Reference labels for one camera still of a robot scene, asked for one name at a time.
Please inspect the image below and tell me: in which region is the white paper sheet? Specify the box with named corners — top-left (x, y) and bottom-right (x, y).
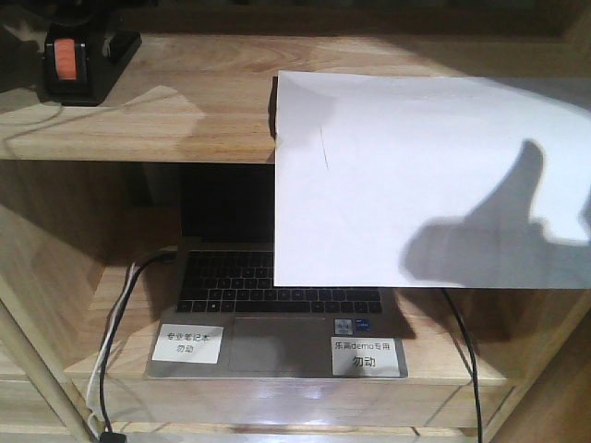
top-left (274, 71), bottom-right (590, 289)

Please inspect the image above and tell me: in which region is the black stapler with orange tab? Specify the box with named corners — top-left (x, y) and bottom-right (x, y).
top-left (43, 12), bottom-right (142, 106)

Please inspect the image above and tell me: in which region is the silver laptop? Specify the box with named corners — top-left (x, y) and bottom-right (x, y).
top-left (147, 163), bottom-right (408, 379)

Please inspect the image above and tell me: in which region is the white label sticker right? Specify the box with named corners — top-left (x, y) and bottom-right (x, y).
top-left (331, 337), bottom-right (402, 377)

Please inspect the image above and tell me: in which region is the white label sticker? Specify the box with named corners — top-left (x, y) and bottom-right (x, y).
top-left (331, 337), bottom-right (402, 377)
top-left (151, 324), bottom-right (223, 364)

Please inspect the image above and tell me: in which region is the white label sticker left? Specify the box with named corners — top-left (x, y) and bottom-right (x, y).
top-left (151, 324), bottom-right (223, 364)

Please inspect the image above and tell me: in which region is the wooden shelf unit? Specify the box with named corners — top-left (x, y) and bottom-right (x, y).
top-left (1, 1), bottom-right (590, 442)

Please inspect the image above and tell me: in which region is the black cable right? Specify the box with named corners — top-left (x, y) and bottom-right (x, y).
top-left (439, 287), bottom-right (485, 443)

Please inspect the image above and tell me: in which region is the black cable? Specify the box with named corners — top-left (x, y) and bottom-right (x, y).
top-left (98, 249), bottom-right (178, 443)
top-left (439, 287), bottom-right (485, 443)

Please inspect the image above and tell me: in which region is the black cable left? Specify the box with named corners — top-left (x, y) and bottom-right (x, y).
top-left (98, 249), bottom-right (178, 443)

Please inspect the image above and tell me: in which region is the white cable left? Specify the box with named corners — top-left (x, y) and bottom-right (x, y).
top-left (86, 261), bottom-right (138, 439)

